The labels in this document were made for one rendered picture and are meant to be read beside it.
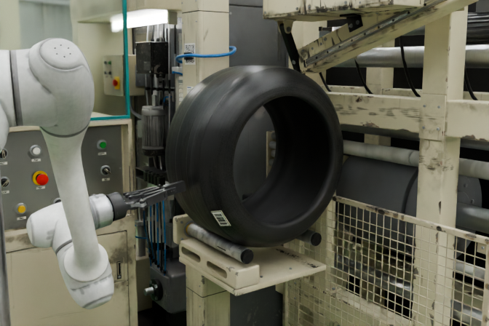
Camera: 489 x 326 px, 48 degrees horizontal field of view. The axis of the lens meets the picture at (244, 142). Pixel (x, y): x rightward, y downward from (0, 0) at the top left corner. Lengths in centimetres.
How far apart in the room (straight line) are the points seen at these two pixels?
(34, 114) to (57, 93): 6
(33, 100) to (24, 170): 109
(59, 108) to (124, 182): 120
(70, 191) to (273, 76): 72
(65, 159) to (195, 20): 92
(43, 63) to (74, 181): 35
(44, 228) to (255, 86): 69
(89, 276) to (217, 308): 88
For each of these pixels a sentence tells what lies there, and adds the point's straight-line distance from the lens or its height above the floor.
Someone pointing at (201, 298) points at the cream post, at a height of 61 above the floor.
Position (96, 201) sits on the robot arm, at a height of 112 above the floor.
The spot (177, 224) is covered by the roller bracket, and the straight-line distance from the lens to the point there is 191.
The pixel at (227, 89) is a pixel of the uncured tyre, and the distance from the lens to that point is 159.
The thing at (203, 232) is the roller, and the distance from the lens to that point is 184.
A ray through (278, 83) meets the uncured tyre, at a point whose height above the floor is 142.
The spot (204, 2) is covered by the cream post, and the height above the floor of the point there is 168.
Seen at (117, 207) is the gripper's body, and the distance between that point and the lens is 150.
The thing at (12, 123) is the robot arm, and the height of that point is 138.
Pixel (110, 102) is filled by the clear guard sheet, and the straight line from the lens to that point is 208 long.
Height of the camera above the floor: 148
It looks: 8 degrees down
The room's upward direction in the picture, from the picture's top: straight up
